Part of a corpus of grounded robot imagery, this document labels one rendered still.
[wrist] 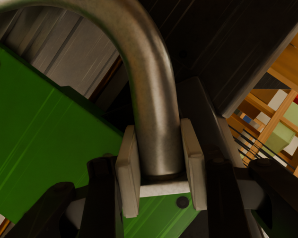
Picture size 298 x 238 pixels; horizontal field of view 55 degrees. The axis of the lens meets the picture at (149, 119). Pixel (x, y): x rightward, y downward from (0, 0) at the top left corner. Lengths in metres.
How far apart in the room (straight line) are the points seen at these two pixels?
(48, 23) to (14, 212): 0.15
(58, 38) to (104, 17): 0.41
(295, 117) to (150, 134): 3.57
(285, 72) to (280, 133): 2.51
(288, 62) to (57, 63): 0.68
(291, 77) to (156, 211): 0.81
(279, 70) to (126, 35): 0.83
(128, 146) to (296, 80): 0.86
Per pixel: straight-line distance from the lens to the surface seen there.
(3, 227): 0.44
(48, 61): 0.61
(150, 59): 0.18
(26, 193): 0.26
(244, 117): 8.64
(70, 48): 0.64
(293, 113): 3.75
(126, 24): 0.18
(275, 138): 3.47
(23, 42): 0.25
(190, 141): 0.16
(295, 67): 0.99
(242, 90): 0.27
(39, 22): 0.25
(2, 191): 0.27
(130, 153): 0.15
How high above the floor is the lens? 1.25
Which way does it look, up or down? 13 degrees down
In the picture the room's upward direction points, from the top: 129 degrees clockwise
